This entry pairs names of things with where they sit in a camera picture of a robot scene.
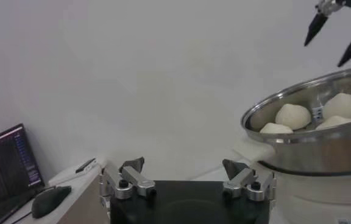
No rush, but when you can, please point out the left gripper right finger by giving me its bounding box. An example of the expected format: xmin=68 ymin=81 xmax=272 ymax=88
xmin=222 ymin=158 xmax=277 ymax=203

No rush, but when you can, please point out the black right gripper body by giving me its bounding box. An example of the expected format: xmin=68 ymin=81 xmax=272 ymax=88
xmin=335 ymin=0 xmax=351 ymax=10

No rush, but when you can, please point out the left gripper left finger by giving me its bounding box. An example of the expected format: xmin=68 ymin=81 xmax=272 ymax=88
xmin=99 ymin=156 xmax=157 ymax=201

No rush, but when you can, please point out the white steamed baozi bun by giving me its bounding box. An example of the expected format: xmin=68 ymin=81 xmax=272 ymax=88
xmin=259 ymin=122 xmax=294 ymax=134
xmin=275 ymin=103 xmax=312 ymax=131
xmin=315 ymin=115 xmax=351 ymax=131
xmin=322 ymin=93 xmax=351 ymax=120

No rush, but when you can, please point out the black computer mouse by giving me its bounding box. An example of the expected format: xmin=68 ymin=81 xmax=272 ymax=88
xmin=31 ymin=185 xmax=73 ymax=219

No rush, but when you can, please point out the perforated steel steamer basket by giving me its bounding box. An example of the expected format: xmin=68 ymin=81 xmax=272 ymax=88
xmin=241 ymin=65 xmax=351 ymax=177

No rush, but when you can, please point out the white side table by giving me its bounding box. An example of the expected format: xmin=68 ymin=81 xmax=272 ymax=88
xmin=3 ymin=161 xmax=109 ymax=224

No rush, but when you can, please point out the white electric cooker base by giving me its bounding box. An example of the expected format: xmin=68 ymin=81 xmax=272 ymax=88
xmin=266 ymin=164 xmax=351 ymax=224

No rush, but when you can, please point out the laptop with dark text screen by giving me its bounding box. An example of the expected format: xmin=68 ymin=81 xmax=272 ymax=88
xmin=0 ymin=123 xmax=45 ymax=224

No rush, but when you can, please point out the thin black desk cable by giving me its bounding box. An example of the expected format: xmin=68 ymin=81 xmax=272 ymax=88
xmin=9 ymin=209 xmax=34 ymax=224

